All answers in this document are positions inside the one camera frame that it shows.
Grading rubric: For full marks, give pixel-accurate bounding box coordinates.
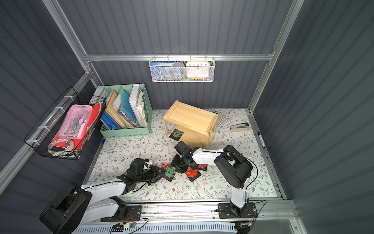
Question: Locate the green tea bag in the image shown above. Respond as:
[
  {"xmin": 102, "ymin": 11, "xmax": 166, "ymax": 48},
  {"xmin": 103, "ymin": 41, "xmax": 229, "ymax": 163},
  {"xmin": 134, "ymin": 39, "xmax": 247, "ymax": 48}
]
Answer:
[
  {"xmin": 169, "ymin": 129, "xmax": 184, "ymax": 141},
  {"xmin": 163, "ymin": 167, "xmax": 176, "ymax": 182}
]

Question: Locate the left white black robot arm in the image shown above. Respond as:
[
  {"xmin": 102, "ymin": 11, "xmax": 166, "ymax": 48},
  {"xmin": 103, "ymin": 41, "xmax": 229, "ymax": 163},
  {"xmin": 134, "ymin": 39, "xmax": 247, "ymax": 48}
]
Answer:
[{"xmin": 40, "ymin": 158, "xmax": 166, "ymax": 234}]

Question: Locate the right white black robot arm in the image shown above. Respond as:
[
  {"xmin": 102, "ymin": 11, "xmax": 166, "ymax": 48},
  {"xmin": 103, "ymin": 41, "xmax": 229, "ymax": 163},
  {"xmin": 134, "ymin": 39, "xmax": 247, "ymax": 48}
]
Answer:
[{"xmin": 171, "ymin": 141, "xmax": 253, "ymax": 209}]

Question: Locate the red tea bag bottom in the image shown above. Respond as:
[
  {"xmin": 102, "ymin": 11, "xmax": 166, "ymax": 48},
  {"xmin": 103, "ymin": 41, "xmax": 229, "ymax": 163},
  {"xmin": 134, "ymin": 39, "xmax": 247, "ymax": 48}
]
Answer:
[{"xmin": 185, "ymin": 167, "xmax": 201, "ymax": 182}]

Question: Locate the red tea bag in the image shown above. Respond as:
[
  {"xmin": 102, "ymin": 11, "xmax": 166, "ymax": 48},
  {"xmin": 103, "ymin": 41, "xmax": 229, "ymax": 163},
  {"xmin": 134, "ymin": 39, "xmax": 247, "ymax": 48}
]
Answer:
[
  {"xmin": 161, "ymin": 163, "xmax": 171, "ymax": 169},
  {"xmin": 185, "ymin": 167, "xmax": 201, "ymax": 182},
  {"xmin": 198, "ymin": 164, "xmax": 208, "ymax": 172}
]

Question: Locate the red tea bag left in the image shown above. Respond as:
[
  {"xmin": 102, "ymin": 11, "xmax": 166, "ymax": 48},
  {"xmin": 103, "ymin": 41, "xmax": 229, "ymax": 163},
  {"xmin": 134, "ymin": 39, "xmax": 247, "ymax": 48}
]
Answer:
[{"xmin": 161, "ymin": 163, "xmax": 171, "ymax": 169}]

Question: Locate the red tea bag right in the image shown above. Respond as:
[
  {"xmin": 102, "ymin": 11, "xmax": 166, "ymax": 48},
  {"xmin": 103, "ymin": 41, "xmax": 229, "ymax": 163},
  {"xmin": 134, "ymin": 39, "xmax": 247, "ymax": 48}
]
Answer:
[{"xmin": 198, "ymin": 164, "xmax": 208, "ymax": 172}]

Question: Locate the wooden two-tier shelf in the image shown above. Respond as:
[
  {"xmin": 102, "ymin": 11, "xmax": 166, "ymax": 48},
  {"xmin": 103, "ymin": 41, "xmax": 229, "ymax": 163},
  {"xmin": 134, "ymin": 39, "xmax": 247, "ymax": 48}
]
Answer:
[{"xmin": 163, "ymin": 100, "xmax": 218, "ymax": 149}]

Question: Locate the white calculator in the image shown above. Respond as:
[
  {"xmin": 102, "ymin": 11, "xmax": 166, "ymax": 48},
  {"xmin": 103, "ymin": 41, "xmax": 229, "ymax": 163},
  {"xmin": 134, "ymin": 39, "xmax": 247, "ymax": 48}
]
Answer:
[{"xmin": 218, "ymin": 114, "xmax": 230, "ymax": 127}]

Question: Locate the green file organizer box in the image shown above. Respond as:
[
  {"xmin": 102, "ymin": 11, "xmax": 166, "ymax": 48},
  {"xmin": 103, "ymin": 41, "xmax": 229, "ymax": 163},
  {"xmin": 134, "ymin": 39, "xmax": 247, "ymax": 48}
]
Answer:
[{"xmin": 98, "ymin": 84, "xmax": 153, "ymax": 138}]

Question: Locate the teal folder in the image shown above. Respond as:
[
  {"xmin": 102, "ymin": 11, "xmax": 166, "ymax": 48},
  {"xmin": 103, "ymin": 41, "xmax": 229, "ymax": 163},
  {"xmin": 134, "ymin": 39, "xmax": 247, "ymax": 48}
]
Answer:
[{"xmin": 120, "ymin": 90, "xmax": 137, "ymax": 123}]

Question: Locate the grey stapler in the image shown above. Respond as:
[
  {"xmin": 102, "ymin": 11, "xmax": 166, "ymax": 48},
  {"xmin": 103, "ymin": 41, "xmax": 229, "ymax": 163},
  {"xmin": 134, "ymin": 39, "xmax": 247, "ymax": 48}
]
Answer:
[{"xmin": 230, "ymin": 122, "xmax": 251, "ymax": 132}]

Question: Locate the white binder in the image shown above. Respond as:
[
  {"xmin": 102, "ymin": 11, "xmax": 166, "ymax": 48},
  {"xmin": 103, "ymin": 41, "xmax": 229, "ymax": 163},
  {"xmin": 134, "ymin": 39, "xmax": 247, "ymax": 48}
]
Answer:
[{"xmin": 129, "ymin": 84, "xmax": 141, "ymax": 126}]

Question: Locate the clear tape roll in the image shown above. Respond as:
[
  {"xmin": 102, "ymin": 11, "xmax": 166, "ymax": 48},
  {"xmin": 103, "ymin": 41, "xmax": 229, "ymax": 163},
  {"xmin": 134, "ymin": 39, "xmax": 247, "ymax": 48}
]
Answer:
[{"xmin": 48, "ymin": 138, "xmax": 75, "ymax": 151}]

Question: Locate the pink plastic tool case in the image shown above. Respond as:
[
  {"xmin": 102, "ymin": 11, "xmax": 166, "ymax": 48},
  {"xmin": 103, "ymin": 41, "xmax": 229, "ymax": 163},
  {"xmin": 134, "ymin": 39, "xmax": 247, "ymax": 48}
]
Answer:
[{"xmin": 57, "ymin": 104, "xmax": 93, "ymax": 140}]

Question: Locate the black marker pen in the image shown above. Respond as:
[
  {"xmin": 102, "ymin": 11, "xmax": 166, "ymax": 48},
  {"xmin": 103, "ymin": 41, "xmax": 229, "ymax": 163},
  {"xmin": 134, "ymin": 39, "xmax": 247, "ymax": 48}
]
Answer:
[{"xmin": 257, "ymin": 132, "xmax": 266, "ymax": 148}]

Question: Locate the grey tape roll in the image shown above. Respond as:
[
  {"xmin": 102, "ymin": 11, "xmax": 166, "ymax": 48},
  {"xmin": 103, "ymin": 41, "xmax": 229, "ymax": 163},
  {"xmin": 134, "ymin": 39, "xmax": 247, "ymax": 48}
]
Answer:
[{"xmin": 170, "ymin": 62, "xmax": 186, "ymax": 81}]

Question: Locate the yellow white clock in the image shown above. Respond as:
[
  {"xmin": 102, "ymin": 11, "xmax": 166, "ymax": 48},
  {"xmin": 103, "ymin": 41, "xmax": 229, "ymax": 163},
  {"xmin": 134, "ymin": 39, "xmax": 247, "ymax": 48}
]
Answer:
[{"xmin": 186, "ymin": 61, "xmax": 210, "ymax": 80}]

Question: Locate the blue box in basket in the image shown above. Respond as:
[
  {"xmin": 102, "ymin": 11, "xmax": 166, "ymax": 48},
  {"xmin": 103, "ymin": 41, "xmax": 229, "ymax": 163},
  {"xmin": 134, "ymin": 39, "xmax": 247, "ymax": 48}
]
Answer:
[{"xmin": 150, "ymin": 61, "xmax": 174, "ymax": 82}]

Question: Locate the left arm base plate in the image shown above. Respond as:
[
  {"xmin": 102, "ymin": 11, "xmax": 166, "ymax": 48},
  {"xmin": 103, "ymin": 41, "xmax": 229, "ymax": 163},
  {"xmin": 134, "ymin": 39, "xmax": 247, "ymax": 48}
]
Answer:
[{"xmin": 100, "ymin": 205, "xmax": 142, "ymax": 222}]

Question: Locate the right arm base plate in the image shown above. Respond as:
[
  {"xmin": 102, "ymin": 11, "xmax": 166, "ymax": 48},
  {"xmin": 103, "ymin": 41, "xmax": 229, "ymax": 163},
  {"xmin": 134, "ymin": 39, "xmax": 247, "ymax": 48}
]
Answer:
[{"xmin": 215, "ymin": 202, "xmax": 258, "ymax": 219}]

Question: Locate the black wire basket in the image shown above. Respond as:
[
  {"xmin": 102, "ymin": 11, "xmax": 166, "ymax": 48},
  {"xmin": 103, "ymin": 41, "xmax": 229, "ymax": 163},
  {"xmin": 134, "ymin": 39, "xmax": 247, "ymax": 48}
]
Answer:
[{"xmin": 24, "ymin": 87, "xmax": 106, "ymax": 160}]

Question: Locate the white mesh wall basket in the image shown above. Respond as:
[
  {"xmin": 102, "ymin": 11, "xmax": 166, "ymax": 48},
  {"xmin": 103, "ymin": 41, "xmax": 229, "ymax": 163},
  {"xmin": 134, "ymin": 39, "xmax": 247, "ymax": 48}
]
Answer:
[{"xmin": 149, "ymin": 56, "xmax": 216, "ymax": 83}]

